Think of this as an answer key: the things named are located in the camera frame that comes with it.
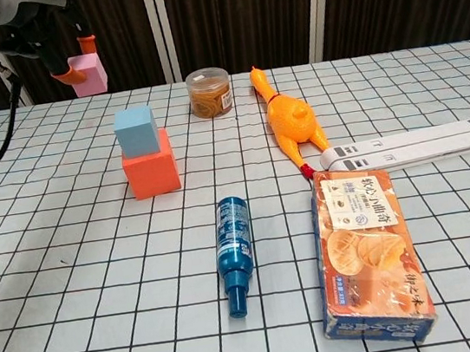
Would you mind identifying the clear jar of rubber bands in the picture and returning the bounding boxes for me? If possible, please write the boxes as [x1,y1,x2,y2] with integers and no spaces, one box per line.
[184,65,236,122]

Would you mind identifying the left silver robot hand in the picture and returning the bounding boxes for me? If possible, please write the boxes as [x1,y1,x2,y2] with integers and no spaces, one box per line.
[0,0,102,95]

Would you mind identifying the large orange foam cube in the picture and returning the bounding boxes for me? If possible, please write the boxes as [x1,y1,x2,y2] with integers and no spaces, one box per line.
[117,126,184,202]

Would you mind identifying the white double frame post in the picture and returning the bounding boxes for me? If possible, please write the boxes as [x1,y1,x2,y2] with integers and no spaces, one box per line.
[140,0,184,86]

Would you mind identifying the orange cookie box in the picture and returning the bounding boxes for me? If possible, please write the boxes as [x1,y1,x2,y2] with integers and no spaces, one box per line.
[302,158,441,352]

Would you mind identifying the small pink foam cube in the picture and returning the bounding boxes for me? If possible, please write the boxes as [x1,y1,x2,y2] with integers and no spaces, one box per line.
[67,52,111,99]

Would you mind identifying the dark pleated curtain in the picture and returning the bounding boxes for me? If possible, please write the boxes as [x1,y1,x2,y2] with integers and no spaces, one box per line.
[0,0,470,113]

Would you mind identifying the orange rubber chicken toy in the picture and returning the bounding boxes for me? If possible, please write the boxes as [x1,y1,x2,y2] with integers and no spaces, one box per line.
[248,57,335,186]

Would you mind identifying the blue spray bottle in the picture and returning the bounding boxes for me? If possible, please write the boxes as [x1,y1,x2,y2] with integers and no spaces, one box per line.
[207,195,264,321]

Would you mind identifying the medium blue foam cube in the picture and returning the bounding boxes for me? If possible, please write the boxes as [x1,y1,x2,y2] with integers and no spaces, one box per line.
[110,103,162,161]

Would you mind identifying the white black-grid tablecloth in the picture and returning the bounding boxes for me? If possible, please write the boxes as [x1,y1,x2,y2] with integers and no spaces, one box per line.
[0,39,470,352]

